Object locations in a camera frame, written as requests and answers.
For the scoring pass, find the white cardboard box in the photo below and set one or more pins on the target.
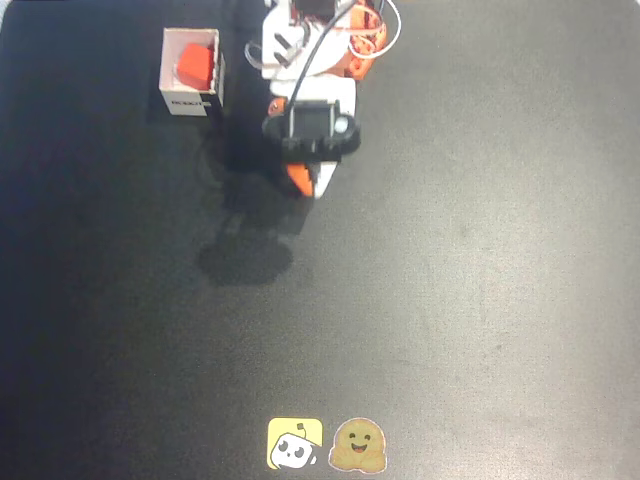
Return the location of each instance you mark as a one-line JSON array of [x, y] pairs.
[[192, 97]]

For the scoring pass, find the yellow robot face sticker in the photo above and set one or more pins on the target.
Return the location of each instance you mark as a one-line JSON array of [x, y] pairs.
[[294, 444]]

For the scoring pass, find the hugging face emoji sticker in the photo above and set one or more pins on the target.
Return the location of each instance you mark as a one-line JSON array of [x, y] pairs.
[[357, 446]]

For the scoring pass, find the black table mat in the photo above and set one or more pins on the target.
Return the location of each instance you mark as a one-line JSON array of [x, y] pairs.
[[500, 250]]

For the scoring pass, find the red cube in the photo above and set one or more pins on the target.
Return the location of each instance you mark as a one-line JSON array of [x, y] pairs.
[[196, 65]]

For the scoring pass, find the black gripper-mounted camera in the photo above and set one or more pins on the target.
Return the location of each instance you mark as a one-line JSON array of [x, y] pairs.
[[310, 130]]

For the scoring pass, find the white and orange robot arm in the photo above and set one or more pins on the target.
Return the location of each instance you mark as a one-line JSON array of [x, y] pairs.
[[285, 35]]

